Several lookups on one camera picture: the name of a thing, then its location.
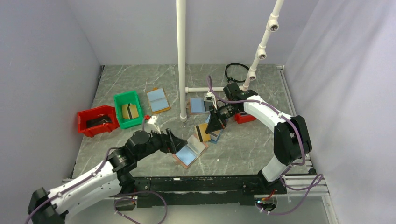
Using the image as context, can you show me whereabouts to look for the right red plastic bin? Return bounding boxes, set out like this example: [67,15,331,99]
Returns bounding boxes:
[234,112,256,124]

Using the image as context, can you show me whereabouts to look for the gold credit card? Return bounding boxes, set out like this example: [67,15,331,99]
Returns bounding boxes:
[194,123,211,142]

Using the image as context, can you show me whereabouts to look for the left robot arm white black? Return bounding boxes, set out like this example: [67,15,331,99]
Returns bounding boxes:
[25,129,188,224]

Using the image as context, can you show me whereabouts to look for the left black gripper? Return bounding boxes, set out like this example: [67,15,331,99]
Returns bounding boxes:
[135,126,187,161]

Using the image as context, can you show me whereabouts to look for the gold cards in green bin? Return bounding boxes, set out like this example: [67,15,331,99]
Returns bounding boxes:
[121,103,139,120]

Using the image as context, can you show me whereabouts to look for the red plastic bin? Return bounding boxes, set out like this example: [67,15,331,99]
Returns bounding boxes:
[77,105,120,138]
[234,112,256,124]

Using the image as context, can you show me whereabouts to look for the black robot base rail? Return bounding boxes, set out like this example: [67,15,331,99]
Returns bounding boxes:
[116,175,287,208]

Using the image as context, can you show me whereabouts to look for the black cards in left bin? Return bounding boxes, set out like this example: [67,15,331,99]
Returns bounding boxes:
[86,115,112,128]

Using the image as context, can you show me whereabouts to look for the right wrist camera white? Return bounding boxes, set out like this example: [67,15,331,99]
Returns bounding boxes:
[203,92,216,104]

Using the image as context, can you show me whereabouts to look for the white pvc pipe frame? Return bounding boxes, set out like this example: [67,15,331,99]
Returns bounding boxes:
[176,0,284,122]

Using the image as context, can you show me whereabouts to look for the card holder with black card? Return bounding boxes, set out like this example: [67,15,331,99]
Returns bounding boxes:
[189,98,212,114]

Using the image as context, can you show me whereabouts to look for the black coiled cable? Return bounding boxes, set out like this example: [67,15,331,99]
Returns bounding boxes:
[225,62,251,84]

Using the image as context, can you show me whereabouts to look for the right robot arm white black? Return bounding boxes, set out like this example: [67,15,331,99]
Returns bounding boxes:
[205,83,312,194]

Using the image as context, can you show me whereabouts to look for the brown blue card holder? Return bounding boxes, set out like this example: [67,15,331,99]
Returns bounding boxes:
[172,134,209,169]

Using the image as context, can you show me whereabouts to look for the left red plastic bin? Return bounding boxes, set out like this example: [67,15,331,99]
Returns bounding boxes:
[77,105,120,138]

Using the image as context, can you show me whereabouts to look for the green plastic bin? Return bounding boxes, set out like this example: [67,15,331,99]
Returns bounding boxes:
[113,90,143,129]

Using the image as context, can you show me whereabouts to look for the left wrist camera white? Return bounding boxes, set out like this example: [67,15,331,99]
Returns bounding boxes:
[142,115,161,133]

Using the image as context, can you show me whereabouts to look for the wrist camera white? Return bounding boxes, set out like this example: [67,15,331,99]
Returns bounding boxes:
[203,92,216,104]
[142,115,161,133]

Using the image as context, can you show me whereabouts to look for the open empty blue card holder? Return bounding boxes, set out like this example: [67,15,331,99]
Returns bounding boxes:
[146,88,170,114]

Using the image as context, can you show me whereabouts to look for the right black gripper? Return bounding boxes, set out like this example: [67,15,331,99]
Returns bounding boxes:
[205,103,241,134]

